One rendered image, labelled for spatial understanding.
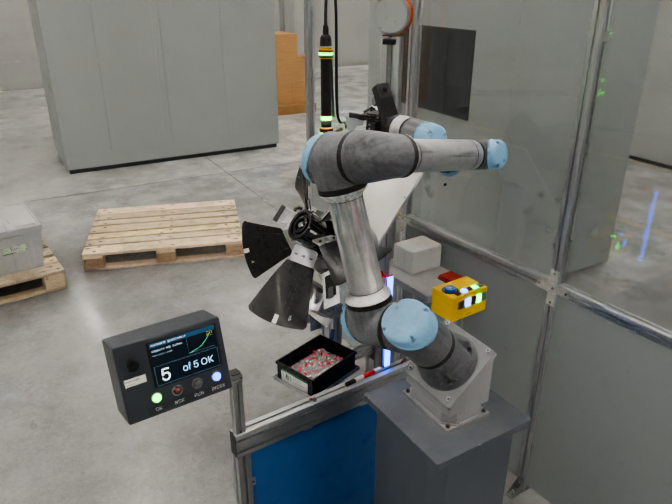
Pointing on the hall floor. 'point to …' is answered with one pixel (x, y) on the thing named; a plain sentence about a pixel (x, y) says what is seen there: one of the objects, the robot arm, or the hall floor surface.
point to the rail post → (243, 479)
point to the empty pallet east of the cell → (163, 233)
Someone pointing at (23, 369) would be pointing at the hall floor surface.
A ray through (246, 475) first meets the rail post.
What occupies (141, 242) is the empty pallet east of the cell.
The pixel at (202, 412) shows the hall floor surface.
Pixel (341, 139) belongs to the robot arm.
